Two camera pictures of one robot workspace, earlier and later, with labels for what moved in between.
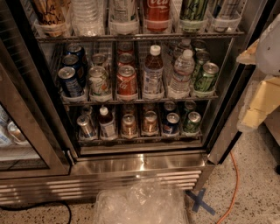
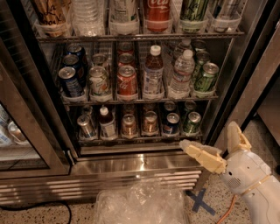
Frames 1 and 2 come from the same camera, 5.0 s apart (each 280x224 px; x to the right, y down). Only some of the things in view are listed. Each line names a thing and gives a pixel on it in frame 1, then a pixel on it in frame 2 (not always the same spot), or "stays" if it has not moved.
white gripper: [269, 48] → [247, 171]
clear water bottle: [180, 84] stays
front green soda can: [206, 80] stays
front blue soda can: [71, 85] stays
